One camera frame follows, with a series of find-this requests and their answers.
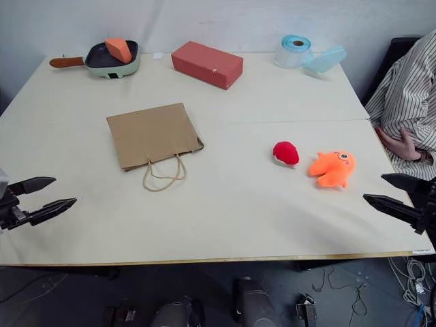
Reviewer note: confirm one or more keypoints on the roll of blue-white labels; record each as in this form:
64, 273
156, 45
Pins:
293, 52

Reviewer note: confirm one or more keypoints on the red plush toy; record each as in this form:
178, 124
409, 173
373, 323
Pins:
287, 154

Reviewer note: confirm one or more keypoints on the black metal bracket on floor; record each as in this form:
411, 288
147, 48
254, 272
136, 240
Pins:
306, 311

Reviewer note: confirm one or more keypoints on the grey rounded robot leg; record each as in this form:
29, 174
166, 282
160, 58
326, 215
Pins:
175, 313

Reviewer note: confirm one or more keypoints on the dark rounded robot leg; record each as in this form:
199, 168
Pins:
253, 299

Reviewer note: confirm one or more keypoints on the person's bare hand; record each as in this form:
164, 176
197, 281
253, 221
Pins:
398, 143

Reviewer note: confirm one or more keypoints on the red rectangular box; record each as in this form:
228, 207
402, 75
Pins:
207, 64

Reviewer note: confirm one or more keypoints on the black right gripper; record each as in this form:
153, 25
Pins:
426, 207

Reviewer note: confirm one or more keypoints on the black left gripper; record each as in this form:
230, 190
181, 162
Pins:
7, 211

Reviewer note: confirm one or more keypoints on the orange foam wedge block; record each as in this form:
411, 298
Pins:
119, 49

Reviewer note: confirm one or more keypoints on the orange plush octopus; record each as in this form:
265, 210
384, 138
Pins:
334, 168

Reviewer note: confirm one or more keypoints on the green electric frying pan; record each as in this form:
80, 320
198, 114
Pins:
109, 63

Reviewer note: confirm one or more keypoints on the person in striped shirt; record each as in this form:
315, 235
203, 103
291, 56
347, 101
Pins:
412, 102

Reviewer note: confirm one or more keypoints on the black chair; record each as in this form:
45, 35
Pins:
388, 68

